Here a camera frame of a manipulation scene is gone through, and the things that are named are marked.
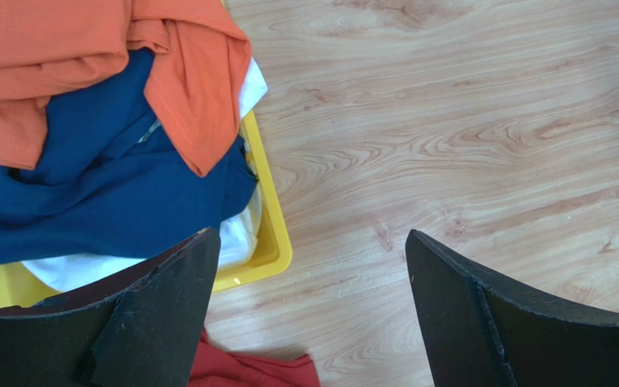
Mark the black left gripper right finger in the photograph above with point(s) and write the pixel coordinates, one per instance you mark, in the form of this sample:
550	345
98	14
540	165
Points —
482	328

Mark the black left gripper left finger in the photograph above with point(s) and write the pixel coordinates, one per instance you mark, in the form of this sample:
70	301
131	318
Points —
138	327

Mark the orange t-shirt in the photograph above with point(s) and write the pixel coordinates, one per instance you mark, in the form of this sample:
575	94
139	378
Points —
54	47

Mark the red t-shirt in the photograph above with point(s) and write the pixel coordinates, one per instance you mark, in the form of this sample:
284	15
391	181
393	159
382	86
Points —
217	368

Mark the yellow plastic bin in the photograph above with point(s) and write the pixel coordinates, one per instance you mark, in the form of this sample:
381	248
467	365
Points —
272	255

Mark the navy blue t-shirt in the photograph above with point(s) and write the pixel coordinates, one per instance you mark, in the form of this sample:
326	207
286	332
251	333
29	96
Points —
110	182

